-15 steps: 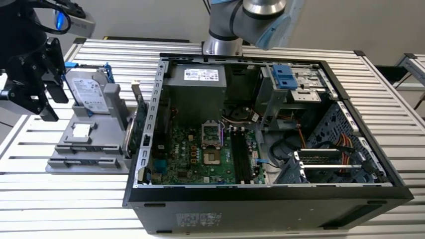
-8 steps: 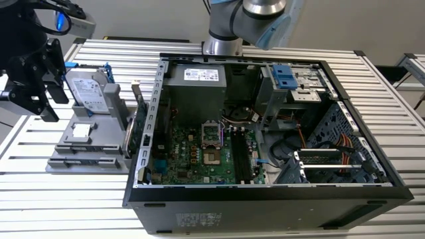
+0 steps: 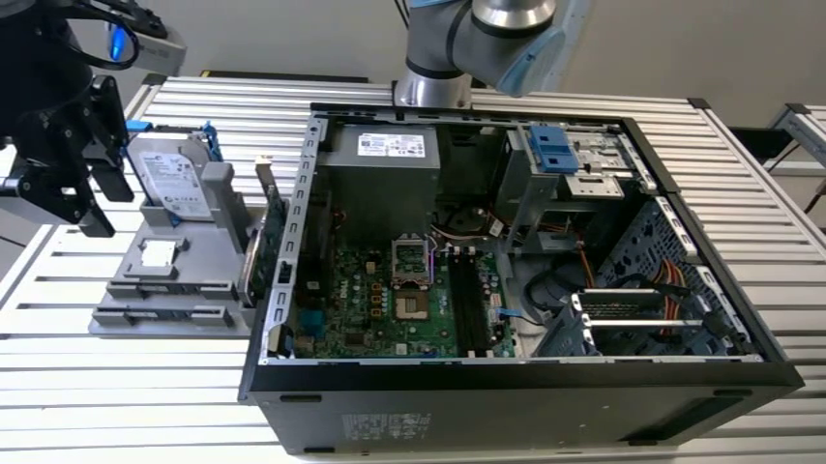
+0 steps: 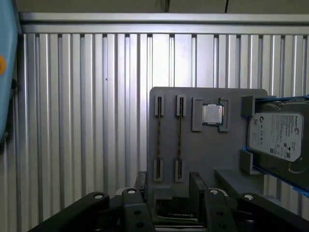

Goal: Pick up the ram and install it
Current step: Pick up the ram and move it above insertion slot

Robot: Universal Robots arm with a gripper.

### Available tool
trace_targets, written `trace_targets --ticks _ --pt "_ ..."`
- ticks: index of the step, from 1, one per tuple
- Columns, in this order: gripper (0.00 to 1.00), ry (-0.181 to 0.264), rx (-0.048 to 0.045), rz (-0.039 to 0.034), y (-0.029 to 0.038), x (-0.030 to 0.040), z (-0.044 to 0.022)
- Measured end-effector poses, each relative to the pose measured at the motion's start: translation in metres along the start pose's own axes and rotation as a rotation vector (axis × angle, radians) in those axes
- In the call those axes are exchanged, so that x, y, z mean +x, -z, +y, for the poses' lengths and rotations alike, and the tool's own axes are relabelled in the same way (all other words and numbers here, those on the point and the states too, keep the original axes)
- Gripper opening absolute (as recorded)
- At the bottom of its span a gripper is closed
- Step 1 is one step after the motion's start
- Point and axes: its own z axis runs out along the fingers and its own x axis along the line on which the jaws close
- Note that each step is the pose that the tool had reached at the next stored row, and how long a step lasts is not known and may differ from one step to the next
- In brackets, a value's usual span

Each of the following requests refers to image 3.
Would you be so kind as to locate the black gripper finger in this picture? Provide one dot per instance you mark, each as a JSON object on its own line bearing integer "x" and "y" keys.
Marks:
{"x": 58, "y": 193}
{"x": 106, "y": 125}

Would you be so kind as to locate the green graphics card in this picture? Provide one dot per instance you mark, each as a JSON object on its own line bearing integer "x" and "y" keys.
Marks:
{"x": 274, "y": 227}

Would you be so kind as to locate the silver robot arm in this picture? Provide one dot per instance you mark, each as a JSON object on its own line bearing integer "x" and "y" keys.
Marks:
{"x": 439, "y": 43}

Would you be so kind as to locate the grey parts rack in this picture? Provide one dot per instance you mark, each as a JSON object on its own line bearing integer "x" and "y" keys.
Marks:
{"x": 200, "y": 270}

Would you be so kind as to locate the grey power supply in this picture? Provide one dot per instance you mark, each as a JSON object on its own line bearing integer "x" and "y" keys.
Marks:
{"x": 380, "y": 193}

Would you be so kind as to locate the blue plastic drive latch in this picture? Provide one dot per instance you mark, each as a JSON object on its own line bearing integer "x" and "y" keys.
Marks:
{"x": 551, "y": 145}

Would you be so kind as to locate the metal drive cage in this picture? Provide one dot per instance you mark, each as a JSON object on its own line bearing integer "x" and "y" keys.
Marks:
{"x": 538, "y": 208}

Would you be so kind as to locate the black RAM slot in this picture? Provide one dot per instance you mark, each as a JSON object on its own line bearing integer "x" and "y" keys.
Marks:
{"x": 463, "y": 304}
{"x": 481, "y": 304}

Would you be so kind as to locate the silver CPU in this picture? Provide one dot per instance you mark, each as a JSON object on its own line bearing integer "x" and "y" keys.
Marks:
{"x": 158, "y": 253}

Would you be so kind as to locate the black background box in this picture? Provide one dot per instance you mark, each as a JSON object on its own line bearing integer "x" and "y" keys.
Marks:
{"x": 761, "y": 142}

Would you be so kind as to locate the metal disk bay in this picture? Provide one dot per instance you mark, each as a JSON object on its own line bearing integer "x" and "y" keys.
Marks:
{"x": 619, "y": 303}

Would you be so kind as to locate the black open PC case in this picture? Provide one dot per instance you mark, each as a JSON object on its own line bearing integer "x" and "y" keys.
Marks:
{"x": 451, "y": 415}

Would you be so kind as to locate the hard disk in blue carrier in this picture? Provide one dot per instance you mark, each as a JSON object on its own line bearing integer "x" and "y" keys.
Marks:
{"x": 174, "y": 179}

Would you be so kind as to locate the thin locking lever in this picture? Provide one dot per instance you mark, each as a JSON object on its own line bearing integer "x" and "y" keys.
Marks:
{"x": 431, "y": 266}

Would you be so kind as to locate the aluminium frame table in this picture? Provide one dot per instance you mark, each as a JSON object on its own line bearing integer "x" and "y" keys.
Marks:
{"x": 797, "y": 121}

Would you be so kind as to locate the green motherboard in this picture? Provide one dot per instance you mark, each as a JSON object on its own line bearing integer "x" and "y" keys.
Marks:
{"x": 351, "y": 295}

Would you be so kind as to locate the CPU socket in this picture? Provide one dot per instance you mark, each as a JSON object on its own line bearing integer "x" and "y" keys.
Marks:
{"x": 411, "y": 304}

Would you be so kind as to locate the dark RAM stick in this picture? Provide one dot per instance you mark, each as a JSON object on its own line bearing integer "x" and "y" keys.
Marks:
{"x": 162, "y": 316}
{"x": 164, "y": 290}

